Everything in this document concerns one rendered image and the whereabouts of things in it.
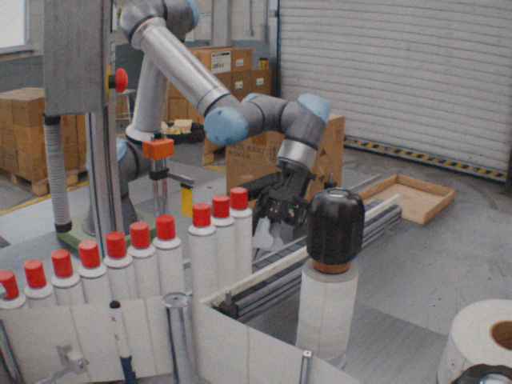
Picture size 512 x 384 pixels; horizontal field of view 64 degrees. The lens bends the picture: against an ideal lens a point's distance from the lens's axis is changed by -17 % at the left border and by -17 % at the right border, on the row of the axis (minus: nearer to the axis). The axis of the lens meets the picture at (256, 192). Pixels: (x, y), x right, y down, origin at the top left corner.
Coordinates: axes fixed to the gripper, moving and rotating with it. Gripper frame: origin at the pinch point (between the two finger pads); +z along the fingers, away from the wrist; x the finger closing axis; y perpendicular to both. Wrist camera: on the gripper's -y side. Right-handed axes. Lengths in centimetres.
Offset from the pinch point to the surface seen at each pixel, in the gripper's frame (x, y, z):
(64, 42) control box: -56, -2, -21
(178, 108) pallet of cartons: 221, -321, -82
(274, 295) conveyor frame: 4.8, 6.0, 6.9
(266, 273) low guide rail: 0.7, 4.7, 2.6
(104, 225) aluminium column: -29.8, -11.8, 4.1
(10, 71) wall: 99, -564, -70
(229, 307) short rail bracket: -13.5, 9.8, 9.5
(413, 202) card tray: 73, 3, -30
